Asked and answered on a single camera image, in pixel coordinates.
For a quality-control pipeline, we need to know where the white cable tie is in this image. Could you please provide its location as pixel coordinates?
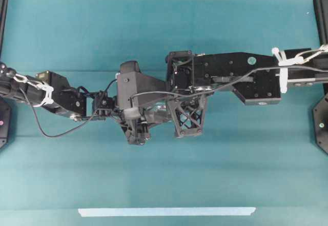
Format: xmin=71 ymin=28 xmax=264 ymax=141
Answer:
xmin=9 ymin=73 xmax=54 ymax=107
xmin=272 ymin=44 xmax=327 ymax=93

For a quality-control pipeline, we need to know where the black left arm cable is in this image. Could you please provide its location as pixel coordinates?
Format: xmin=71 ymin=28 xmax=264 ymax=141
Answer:
xmin=19 ymin=79 xmax=118 ymax=138

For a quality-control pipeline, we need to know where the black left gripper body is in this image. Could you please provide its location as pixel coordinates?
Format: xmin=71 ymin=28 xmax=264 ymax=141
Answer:
xmin=117 ymin=72 xmax=167 ymax=144

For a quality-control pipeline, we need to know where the black table frame rail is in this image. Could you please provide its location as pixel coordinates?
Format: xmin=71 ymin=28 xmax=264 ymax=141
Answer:
xmin=313 ymin=0 xmax=327 ymax=45

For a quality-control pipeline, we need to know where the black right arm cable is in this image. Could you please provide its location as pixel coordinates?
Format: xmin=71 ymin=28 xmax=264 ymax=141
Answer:
xmin=129 ymin=66 xmax=328 ymax=109

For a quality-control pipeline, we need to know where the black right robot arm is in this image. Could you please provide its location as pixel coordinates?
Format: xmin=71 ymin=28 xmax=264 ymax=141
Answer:
xmin=166 ymin=45 xmax=327 ymax=109

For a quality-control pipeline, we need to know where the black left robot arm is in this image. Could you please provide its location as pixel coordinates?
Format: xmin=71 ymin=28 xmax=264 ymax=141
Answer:
xmin=1 ymin=60 xmax=172 ymax=145

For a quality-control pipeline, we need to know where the white left cable tie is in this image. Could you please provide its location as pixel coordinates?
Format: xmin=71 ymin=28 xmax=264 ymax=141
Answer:
xmin=9 ymin=73 xmax=54 ymax=107

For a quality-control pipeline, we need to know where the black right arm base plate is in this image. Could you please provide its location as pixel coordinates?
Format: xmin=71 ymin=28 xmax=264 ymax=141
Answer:
xmin=312 ymin=94 xmax=328 ymax=154

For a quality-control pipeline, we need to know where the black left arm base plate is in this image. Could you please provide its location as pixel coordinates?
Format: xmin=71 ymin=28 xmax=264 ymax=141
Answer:
xmin=0 ymin=98 xmax=11 ymax=148

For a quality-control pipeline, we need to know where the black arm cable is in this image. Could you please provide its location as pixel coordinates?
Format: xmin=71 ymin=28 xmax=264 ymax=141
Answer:
xmin=19 ymin=79 xmax=118 ymax=138
xmin=129 ymin=66 xmax=328 ymax=109

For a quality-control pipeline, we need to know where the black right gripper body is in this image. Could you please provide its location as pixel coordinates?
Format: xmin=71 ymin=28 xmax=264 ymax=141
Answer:
xmin=165 ymin=50 xmax=213 ymax=109

